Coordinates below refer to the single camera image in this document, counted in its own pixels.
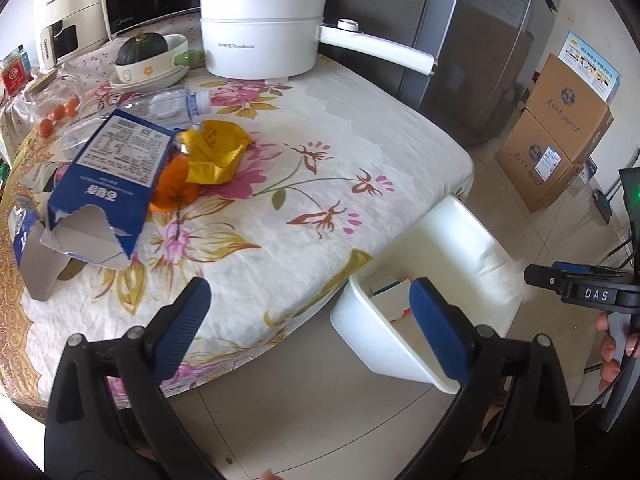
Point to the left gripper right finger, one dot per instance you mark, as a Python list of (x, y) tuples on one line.
[(511, 418)]

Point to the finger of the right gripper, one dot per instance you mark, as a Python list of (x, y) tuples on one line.
[(548, 277), (574, 268)]

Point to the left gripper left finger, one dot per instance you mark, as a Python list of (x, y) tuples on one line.
[(85, 436)]

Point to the white plastic trash bin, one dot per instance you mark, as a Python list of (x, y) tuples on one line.
[(409, 312)]

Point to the person's right hand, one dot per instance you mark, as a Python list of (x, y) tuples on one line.
[(609, 366)]

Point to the lower cardboard box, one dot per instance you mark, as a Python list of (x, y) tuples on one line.
[(534, 163)]

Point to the cardboard box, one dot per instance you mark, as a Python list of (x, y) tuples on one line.
[(569, 109), (534, 163)]

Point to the upper cardboard box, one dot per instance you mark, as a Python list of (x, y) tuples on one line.
[(569, 109)]

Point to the small blue milk carton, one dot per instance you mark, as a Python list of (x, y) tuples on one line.
[(39, 265)]

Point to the blue white poster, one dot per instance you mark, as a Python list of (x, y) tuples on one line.
[(600, 75)]

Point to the large blue white carton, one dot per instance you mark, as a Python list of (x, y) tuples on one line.
[(97, 211)]

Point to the floral tablecloth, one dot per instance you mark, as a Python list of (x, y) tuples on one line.
[(337, 169)]

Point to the grey refrigerator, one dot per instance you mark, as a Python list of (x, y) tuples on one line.
[(486, 50)]

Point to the yellow foil wrapper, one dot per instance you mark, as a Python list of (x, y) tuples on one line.
[(214, 151)]

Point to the small orange fruit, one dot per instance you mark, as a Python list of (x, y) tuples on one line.
[(58, 113), (71, 107), (45, 128)]

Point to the clear plastic water bottle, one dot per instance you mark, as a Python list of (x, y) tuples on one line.
[(175, 108)]

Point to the glass pitcher with wooden lid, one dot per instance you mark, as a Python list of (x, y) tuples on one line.
[(49, 90)]

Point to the white floral bowl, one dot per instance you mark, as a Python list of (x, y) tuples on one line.
[(159, 71)]

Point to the dark green squash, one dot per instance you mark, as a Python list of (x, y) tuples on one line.
[(141, 47)]

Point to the white electric cooking pot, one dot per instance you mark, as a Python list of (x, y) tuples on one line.
[(279, 39)]

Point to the cream air fryer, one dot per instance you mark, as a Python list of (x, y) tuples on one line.
[(65, 29)]

